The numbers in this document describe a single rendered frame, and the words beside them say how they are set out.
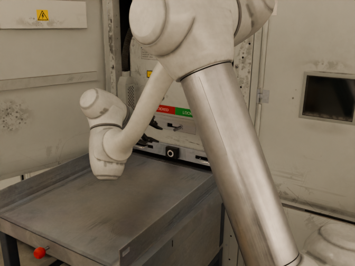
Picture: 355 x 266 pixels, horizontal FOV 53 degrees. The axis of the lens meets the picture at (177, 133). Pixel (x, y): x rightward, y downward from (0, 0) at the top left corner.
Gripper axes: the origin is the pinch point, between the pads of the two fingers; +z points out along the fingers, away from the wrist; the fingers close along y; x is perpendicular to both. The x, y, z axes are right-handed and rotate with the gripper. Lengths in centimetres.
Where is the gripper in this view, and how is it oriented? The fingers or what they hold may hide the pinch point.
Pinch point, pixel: (153, 133)
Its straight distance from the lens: 145.0
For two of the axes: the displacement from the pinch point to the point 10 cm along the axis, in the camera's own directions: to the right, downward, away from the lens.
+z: 4.4, 2.6, 8.6
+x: 8.6, 1.7, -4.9
